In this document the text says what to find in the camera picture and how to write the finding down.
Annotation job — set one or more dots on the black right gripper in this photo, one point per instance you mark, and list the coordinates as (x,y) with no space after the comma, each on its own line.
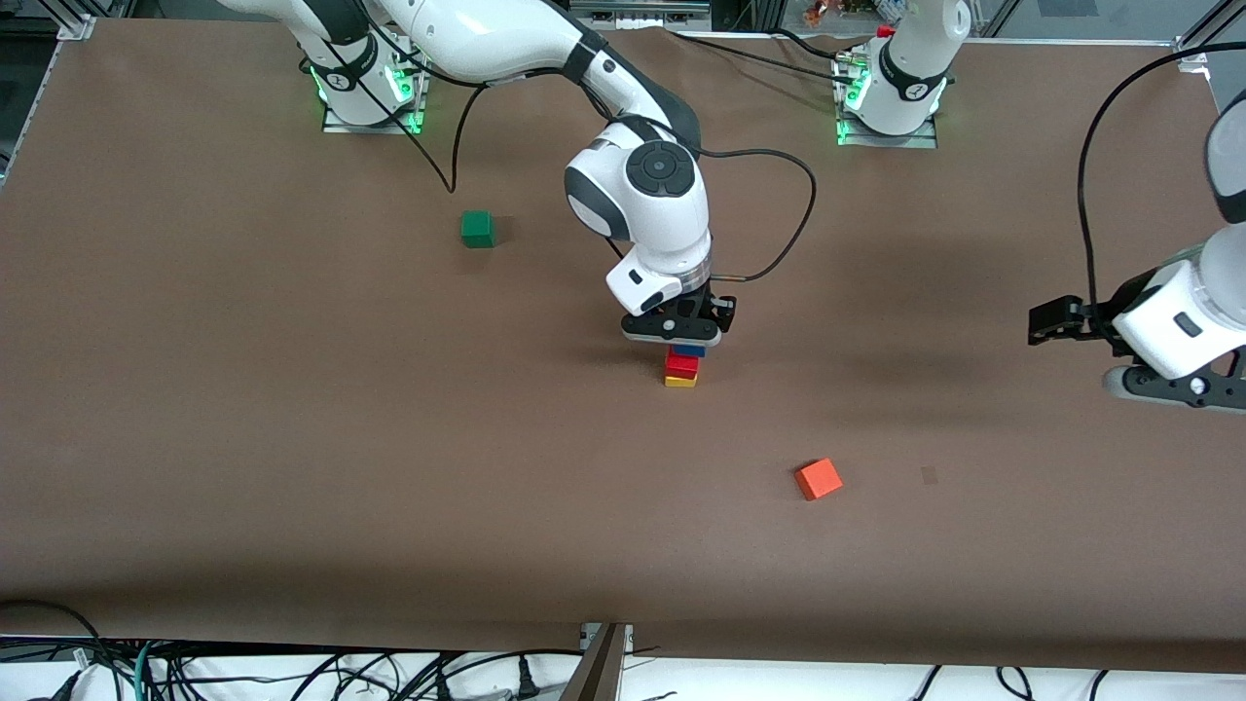
(721,310)

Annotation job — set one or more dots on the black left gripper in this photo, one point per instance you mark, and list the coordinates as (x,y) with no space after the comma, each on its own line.
(1101,316)

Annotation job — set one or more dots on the blue wooden block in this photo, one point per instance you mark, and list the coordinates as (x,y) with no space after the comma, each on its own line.
(689,350)

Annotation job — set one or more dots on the red wooden block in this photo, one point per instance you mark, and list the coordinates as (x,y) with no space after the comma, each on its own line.
(681,367)

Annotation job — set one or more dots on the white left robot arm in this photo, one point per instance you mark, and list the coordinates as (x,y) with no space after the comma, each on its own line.
(910,68)

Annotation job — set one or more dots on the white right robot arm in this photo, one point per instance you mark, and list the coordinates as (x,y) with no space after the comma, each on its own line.
(642,195)

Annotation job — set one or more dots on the orange wooden block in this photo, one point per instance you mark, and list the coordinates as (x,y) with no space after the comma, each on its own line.
(819,479)

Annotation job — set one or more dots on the green wooden block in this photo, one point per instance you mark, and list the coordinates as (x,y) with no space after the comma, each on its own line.
(477,230)

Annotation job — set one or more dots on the brown table cover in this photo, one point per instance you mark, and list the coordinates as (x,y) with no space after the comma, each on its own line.
(584,545)

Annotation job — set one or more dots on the silver power strip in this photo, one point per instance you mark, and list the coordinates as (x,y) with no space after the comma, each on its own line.
(638,10)

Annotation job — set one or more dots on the black power plug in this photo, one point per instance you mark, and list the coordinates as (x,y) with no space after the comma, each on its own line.
(527,682)

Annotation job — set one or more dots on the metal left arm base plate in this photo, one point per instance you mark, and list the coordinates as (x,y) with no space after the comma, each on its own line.
(925,142)

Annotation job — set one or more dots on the aluminium corner rail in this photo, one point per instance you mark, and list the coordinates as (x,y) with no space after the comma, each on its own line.
(1192,49)
(78,24)

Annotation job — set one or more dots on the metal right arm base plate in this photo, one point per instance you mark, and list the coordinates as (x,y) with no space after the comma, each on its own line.
(409,125)

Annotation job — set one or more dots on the aluminium frame profile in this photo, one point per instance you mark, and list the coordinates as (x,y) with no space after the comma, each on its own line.
(599,672)

